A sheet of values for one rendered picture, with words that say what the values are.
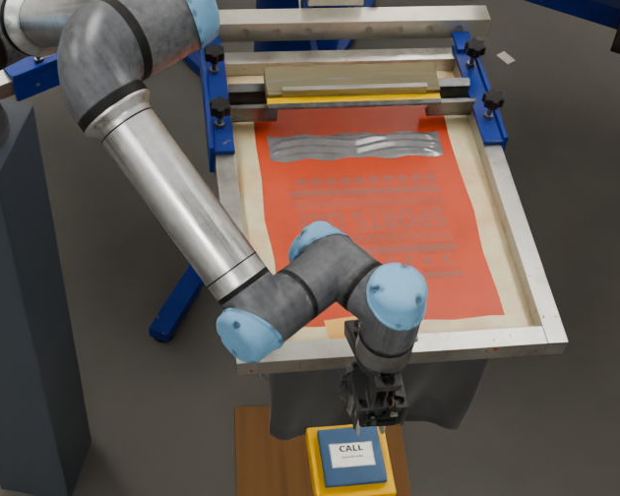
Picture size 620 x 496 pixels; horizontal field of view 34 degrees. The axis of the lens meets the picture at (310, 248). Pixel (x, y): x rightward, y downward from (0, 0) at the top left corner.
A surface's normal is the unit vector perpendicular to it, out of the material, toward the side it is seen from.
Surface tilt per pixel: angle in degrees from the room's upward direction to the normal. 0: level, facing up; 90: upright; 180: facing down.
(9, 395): 90
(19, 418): 90
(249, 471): 0
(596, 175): 0
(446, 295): 0
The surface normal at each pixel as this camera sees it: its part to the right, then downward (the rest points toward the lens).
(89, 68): -0.09, -0.08
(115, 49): 0.49, -0.11
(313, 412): -0.06, 0.83
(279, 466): 0.08, -0.63
